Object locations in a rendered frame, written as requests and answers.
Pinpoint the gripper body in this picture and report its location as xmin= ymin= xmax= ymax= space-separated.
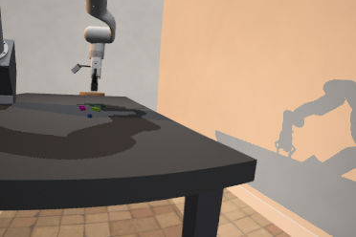
xmin=89 ymin=56 xmax=103 ymax=78

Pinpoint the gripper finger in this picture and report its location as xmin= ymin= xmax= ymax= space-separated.
xmin=91 ymin=69 xmax=98 ymax=92

